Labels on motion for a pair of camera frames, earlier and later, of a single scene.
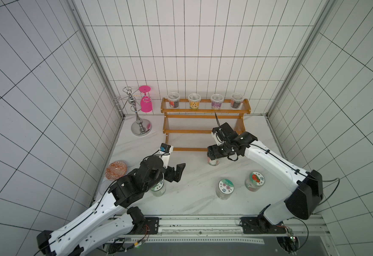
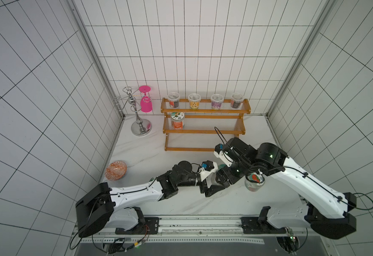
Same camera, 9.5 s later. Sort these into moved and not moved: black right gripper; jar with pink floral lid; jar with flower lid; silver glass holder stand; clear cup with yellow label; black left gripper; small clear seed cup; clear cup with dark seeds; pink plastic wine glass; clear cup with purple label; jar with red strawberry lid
Moved: black right gripper; jar with pink floral lid; black left gripper; jar with flower lid
Not moved: jar with red strawberry lid; pink plastic wine glass; small clear seed cup; clear cup with dark seeds; clear cup with yellow label; clear cup with purple label; silver glass holder stand
